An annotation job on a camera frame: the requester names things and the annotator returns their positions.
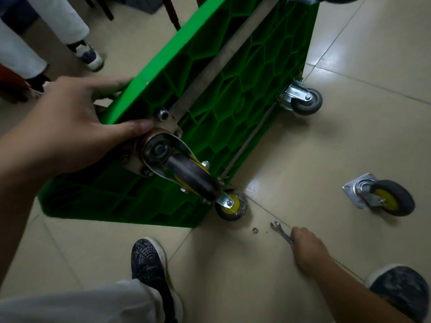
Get person's right hand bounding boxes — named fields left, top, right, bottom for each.
left=290, top=227, right=334, bottom=279

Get person's left hand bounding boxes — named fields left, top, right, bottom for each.
left=0, top=76, right=155, bottom=185

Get silver wrench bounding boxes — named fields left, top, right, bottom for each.
left=270, top=221, right=295, bottom=246

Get green platform trolley deck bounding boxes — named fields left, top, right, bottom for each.
left=36, top=0, right=320, bottom=228

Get person's right forearm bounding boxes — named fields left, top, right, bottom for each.
left=315, top=257, right=411, bottom=323

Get person's dark shoe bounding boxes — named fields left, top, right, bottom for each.
left=365, top=264, right=431, bottom=323
left=130, top=237, right=184, bottom=323

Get person's light trousers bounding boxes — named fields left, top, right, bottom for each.
left=0, top=279, right=164, bottom=323

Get blue plastic crate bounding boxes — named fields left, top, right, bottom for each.
left=0, top=0, right=26, bottom=17

